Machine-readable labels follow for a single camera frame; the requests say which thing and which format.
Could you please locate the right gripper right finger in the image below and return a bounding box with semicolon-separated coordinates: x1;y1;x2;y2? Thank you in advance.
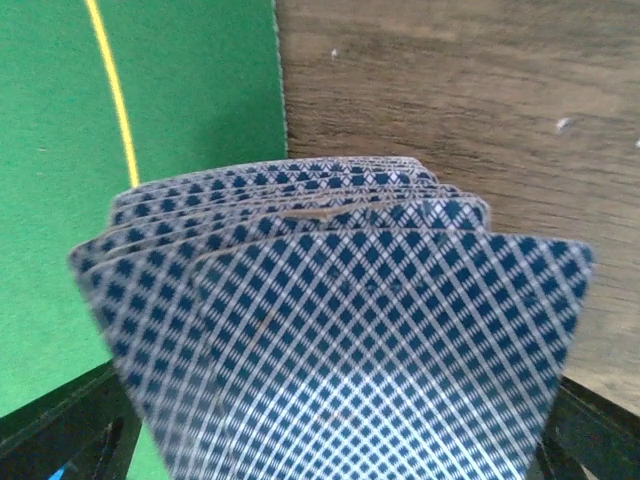
534;377;639;479

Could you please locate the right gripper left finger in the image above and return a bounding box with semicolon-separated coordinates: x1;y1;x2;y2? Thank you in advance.
1;364;141;479

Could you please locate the blue patterned card deck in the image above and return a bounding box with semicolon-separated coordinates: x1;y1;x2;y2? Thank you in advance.
69;157;593;479

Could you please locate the round green poker mat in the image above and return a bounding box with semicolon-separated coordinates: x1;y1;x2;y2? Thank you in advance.
0;0;289;480

